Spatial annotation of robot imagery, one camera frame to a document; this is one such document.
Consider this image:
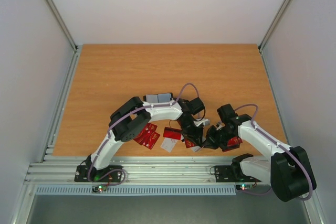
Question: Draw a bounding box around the red card under left pile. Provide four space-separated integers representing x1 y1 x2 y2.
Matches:
144 123 157 133

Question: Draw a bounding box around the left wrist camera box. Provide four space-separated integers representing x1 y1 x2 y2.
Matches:
194 118 210 127

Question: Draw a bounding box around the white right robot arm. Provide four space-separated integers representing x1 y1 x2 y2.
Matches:
203 104 317 202

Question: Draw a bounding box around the grey slotted cable duct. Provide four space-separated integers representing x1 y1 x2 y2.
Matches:
35 185 236 196

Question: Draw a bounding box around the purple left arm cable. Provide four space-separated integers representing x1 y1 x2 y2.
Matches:
88 83 202 187

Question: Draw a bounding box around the small circuit board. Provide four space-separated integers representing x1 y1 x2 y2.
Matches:
92 185 108 193
236 184 255 191

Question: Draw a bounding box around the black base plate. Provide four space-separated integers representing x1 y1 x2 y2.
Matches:
74 165 122 183
214 165 260 183

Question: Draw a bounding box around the right small circuit board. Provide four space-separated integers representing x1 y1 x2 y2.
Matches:
236 184 255 191

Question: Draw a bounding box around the red VIP card left front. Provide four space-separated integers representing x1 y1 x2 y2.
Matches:
141 132 160 150

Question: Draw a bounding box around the left aluminium frame post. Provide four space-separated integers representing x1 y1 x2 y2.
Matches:
45 0 78 52

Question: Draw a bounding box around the black leather card holder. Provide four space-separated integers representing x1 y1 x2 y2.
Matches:
143 92 173 103

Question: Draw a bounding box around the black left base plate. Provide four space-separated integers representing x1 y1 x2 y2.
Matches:
74 165 122 183

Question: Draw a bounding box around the left small circuit board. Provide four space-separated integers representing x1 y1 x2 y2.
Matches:
92 185 108 193

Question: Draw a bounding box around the red VIP card centre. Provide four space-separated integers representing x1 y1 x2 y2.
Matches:
184 138 197 148

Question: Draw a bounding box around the red card magnetic stripe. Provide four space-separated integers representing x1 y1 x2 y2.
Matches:
163 127 182 140

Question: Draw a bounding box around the right aluminium frame post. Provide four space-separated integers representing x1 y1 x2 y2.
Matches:
258 0 292 53

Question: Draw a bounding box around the red VIP card far right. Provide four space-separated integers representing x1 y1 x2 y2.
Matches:
227 137 242 148

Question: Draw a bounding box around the aluminium rail base front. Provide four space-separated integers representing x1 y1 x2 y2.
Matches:
23 155 313 185

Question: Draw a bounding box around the red VIP card far left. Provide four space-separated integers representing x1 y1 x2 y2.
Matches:
133 127 150 145

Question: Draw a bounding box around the red vip card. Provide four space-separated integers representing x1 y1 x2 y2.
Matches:
141 132 160 150
184 138 197 148
133 127 150 145
227 137 242 148

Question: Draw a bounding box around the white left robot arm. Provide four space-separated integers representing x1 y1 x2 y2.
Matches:
87 97 209 181

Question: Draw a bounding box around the white card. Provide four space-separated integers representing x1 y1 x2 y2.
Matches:
161 137 178 153
191 146 203 153

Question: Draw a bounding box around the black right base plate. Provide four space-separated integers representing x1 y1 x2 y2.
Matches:
214 165 260 183

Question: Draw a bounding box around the aluminium frame post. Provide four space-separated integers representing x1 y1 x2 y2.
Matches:
45 0 78 52
258 0 292 53

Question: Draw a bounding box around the red striped card far right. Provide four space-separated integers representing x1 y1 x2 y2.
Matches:
222 144 240 152

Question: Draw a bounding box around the white card right centre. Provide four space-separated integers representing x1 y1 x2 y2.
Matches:
191 146 203 153

